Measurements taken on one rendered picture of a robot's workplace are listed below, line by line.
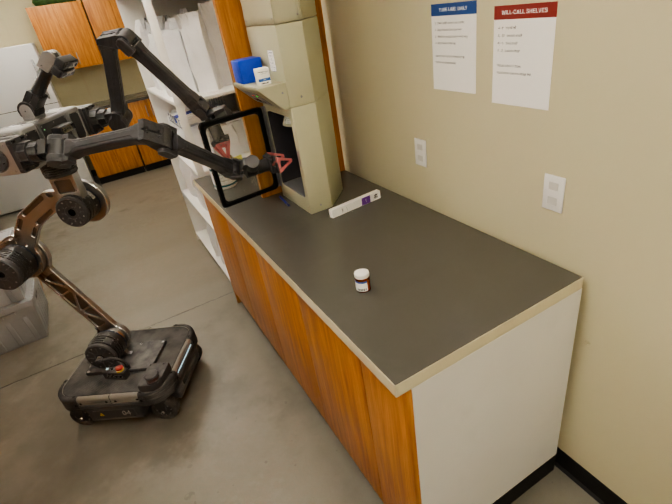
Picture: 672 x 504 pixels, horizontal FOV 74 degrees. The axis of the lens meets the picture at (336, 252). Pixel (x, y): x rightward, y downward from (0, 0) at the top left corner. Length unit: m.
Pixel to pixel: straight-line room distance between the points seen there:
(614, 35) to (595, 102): 0.16
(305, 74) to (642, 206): 1.24
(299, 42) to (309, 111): 0.26
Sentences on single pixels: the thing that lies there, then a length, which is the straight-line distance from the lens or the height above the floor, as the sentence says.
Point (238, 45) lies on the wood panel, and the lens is 2.18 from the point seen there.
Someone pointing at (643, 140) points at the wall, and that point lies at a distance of 1.34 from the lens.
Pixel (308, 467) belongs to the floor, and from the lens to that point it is 2.19.
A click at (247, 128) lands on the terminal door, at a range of 2.14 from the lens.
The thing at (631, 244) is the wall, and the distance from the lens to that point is 1.44.
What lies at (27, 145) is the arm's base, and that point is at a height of 1.48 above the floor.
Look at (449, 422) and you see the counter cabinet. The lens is 1.39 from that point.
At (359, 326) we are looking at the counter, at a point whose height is 0.94.
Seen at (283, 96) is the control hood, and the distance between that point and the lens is 1.86.
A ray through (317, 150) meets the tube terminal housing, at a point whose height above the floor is 1.21.
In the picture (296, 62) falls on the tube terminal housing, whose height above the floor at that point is 1.57.
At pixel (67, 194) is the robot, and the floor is 1.21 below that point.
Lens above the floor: 1.78
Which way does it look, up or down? 30 degrees down
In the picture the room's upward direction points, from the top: 10 degrees counter-clockwise
